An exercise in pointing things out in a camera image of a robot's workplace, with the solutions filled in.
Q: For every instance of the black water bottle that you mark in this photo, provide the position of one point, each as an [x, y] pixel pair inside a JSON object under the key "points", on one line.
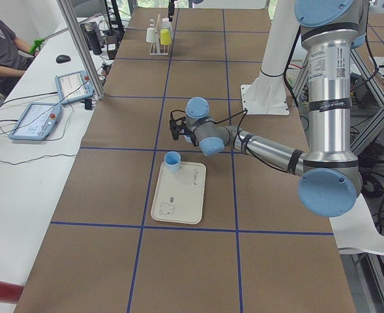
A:
{"points": [[93, 39]]}

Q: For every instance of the aluminium frame post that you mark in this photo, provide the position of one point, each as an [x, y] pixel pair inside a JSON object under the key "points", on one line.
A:
{"points": [[81, 47]]}

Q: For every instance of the yellow plastic cup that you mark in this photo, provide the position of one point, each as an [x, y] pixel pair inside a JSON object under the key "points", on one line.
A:
{"points": [[165, 37]]}

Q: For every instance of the teach pendant tablet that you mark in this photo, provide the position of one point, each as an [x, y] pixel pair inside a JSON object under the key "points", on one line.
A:
{"points": [[36, 122], [73, 87]]}

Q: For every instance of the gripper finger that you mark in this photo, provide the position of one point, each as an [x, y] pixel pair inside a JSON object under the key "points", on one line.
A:
{"points": [[171, 8]]}

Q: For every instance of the near teach pendant tablet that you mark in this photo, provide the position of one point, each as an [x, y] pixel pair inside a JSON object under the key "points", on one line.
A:
{"points": [[36, 122]]}

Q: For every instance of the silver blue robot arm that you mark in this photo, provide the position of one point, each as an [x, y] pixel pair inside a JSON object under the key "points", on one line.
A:
{"points": [[328, 30]]}

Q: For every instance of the far teach pendant tablet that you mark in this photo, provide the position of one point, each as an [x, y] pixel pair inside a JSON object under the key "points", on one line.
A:
{"points": [[73, 87]]}

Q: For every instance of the white wire cup rack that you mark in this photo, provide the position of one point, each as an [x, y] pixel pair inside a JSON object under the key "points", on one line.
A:
{"points": [[157, 48]]}

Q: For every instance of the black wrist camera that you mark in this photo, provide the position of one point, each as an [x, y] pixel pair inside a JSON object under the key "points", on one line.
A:
{"points": [[176, 128]]}

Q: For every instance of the white translucent plastic cup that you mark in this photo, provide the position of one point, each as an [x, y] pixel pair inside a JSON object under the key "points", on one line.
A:
{"points": [[166, 24]]}

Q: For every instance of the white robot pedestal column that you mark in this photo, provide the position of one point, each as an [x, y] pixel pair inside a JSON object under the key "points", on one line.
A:
{"points": [[266, 95]]}

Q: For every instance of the black computer mouse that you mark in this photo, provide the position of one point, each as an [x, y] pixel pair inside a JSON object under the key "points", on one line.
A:
{"points": [[60, 59]]}

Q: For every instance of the blue plastic cup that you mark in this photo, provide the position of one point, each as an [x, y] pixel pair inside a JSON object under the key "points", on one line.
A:
{"points": [[172, 160], [187, 139]]}

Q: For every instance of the cream plastic tray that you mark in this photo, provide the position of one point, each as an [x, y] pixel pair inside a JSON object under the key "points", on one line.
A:
{"points": [[179, 195]]}

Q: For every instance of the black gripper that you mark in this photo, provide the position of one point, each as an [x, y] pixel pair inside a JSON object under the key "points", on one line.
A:
{"points": [[177, 134]]}

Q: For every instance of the white chair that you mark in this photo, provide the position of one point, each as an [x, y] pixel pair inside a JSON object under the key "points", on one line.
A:
{"points": [[355, 233]]}

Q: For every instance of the cream plastic cup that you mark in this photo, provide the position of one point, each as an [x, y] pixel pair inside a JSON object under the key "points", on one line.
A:
{"points": [[151, 35]]}

